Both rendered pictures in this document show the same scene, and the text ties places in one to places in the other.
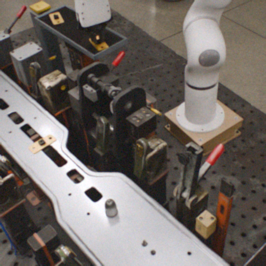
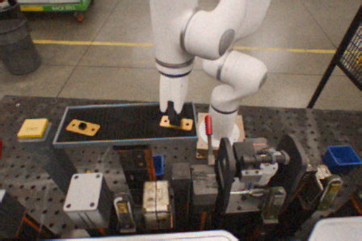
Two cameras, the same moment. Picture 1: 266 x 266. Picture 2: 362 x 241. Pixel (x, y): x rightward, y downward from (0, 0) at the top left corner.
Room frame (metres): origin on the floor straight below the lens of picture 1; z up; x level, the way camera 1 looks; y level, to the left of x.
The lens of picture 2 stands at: (0.86, 0.44, 1.63)
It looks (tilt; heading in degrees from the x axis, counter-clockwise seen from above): 47 degrees down; 303
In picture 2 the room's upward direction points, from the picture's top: straight up
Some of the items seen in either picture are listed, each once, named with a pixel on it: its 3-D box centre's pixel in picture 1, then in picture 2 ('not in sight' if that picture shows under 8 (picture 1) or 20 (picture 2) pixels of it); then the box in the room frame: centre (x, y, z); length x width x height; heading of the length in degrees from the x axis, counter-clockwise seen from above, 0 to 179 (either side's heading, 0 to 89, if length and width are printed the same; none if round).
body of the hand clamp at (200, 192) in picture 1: (190, 229); (354, 210); (0.56, -0.13, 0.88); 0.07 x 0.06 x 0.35; 127
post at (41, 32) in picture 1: (53, 57); (64, 173); (1.43, 0.31, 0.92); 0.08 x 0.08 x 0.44; 37
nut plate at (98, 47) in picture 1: (98, 42); (176, 121); (1.11, 0.08, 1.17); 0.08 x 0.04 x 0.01; 22
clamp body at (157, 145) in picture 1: (154, 185); (298, 205); (0.72, -0.05, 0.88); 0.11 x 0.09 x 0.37; 127
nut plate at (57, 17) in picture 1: (56, 17); (82, 126); (1.31, 0.23, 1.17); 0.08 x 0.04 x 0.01; 17
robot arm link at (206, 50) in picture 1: (203, 57); (237, 84); (1.08, -0.26, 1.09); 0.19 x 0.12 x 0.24; 177
